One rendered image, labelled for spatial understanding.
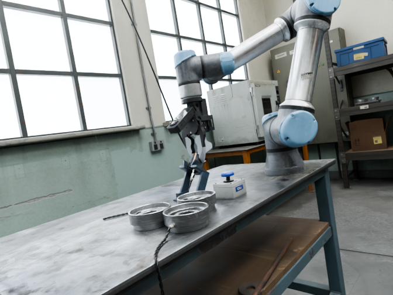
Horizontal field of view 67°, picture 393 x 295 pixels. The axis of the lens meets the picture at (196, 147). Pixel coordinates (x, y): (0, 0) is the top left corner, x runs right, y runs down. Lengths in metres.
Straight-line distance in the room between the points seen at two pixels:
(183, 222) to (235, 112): 2.49
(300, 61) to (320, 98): 3.45
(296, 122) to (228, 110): 2.17
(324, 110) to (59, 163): 3.45
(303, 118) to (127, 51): 2.12
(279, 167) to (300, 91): 0.29
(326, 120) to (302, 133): 3.49
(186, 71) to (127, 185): 1.77
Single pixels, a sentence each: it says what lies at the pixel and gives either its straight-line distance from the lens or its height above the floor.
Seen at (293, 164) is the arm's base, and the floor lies 0.83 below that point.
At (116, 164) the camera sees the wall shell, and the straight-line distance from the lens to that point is 2.55.
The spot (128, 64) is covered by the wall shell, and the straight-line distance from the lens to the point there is 2.82.
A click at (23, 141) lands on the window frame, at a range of 2.16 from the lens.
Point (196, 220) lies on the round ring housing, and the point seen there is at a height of 0.82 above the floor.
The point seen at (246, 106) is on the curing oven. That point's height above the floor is 1.17.
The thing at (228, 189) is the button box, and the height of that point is 0.83.
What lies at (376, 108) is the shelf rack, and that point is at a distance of 3.98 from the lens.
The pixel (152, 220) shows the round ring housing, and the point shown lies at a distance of 0.71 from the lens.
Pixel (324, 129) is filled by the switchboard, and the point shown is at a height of 0.76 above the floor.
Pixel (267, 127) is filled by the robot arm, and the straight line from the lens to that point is 1.13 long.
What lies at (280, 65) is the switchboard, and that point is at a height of 1.78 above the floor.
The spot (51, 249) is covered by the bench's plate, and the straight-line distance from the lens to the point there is 0.78.
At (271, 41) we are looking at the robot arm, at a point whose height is 1.29.
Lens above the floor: 1.01
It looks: 3 degrees down
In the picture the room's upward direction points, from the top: 9 degrees counter-clockwise
